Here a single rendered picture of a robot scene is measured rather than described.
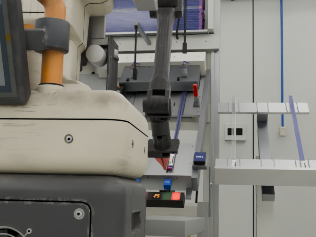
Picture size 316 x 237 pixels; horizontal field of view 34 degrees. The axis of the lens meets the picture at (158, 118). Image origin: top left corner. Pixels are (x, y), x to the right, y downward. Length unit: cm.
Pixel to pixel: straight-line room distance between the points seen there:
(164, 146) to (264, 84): 227
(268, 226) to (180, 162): 38
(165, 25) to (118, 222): 106
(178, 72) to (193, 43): 18
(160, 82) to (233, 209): 227
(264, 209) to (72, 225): 123
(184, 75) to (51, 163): 152
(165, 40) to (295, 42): 233
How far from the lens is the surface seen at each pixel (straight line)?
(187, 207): 212
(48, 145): 75
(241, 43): 391
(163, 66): 162
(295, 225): 377
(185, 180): 181
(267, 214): 189
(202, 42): 238
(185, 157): 190
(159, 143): 163
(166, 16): 173
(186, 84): 221
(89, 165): 74
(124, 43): 244
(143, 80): 225
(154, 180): 183
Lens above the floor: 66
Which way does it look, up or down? 8 degrees up
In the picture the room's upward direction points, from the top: 1 degrees clockwise
